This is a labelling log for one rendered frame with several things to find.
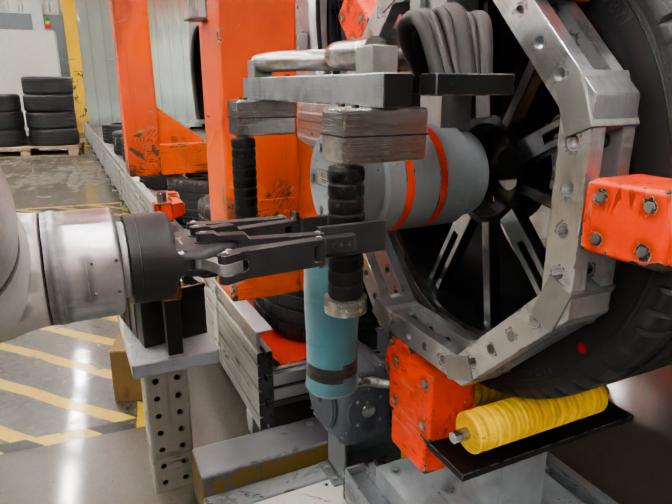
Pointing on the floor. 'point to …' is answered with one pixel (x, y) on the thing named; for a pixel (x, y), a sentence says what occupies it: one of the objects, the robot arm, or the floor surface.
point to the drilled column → (168, 429)
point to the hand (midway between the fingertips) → (343, 233)
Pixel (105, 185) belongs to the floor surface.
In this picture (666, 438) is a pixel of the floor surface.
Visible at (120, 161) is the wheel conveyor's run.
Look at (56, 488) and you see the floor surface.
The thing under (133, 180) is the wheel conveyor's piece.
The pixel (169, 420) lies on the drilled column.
